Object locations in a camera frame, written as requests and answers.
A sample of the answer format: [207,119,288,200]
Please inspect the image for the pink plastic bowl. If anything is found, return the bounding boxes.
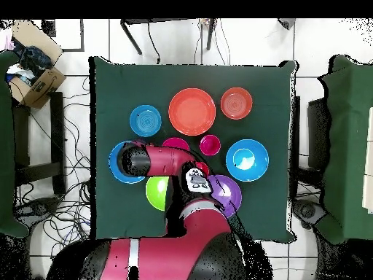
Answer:
[162,137,191,152]

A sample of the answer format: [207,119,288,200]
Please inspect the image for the large blue plastic bowl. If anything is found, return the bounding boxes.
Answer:
[225,139,270,182]
[108,140,146,185]

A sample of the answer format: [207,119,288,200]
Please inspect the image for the red plastic cup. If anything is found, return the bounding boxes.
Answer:
[194,160,211,178]

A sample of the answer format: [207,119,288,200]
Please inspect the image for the pink plastic cup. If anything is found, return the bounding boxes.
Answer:
[199,134,221,157]

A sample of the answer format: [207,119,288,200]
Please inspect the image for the large orange plastic bowl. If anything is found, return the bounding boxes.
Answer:
[168,87,217,137]

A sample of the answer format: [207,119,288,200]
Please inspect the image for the green plastic bowl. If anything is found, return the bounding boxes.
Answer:
[145,175,170,211]

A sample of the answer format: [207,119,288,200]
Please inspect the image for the small blue flat-bottomed bowl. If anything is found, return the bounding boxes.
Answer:
[129,104,162,139]

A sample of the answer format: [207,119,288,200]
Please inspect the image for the purple plastic bowl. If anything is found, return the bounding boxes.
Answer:
[207,174,243,219]

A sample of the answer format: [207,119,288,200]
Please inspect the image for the small orange flat-bottomed bowl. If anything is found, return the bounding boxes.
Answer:
[220,87,254,121]

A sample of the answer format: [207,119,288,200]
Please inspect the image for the dark green tablecloth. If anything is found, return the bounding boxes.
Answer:
[88,55,298,242]

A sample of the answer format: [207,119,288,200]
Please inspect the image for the black stand base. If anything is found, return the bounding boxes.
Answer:
[291,198,328,231]
[14,196,60,227]

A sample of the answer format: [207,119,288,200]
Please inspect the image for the cardboard box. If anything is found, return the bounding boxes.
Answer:
[8,20,67,110]

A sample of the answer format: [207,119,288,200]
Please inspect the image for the green cloth covered table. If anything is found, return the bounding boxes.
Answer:
[315,54,373,245]
[0,50,30,239]

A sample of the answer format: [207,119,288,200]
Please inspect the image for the grey box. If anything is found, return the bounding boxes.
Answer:
[276,18,296,31]

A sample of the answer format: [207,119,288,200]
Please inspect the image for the dark clothes bundle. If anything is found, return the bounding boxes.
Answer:
[9,39,54,85]

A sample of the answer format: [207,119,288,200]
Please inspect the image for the beige board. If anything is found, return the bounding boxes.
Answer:
[361,106,373,214]

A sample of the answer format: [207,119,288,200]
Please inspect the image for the black box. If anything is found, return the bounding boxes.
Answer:
[41,19,57,38]

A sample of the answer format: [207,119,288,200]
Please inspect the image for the black cable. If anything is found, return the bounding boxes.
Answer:
[146,21,162,64]

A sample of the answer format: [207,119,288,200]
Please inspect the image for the tangle of black cables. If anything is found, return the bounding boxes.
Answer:
[14,75,94,263]

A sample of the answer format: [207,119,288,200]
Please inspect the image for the black metal table frame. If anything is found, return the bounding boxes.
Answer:
[119,18,218,56]

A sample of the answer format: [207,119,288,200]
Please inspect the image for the black bench frame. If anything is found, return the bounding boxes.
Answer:
[12,91,67,195]

